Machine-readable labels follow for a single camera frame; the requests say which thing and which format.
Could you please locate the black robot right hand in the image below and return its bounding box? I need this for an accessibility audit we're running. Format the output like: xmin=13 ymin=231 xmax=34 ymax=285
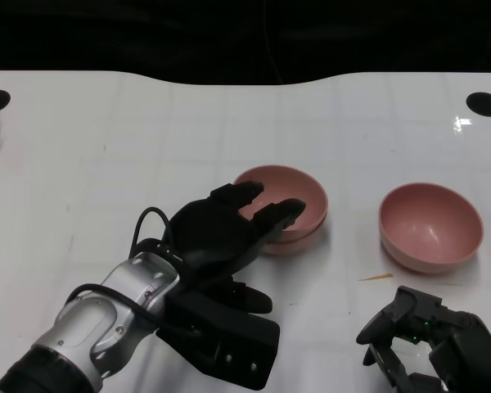
xmin=355 ymin=285 xmax=491 ymax=393

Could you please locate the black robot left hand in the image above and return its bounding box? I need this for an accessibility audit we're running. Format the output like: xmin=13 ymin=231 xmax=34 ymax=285
xmin=162 ymin=180 xmax=308 ymax=316

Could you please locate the pink plastic bowl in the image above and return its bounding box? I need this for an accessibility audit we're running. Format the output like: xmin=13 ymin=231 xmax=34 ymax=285
xmin=232 ymin=164 xmax=330 ymax=235
xmin=260 ymin=219 xmax=325 ymax=258
xmin=378 ymin=182 xmax=485 ymax=275

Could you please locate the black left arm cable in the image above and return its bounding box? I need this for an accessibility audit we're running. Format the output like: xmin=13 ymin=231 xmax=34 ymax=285
xmin=64 ymin=206 xmax=201 ymax=335

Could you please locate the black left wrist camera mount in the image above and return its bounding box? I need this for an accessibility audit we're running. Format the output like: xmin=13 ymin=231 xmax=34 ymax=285
xmin=154 ymin=281 xmax=282 ymax=391

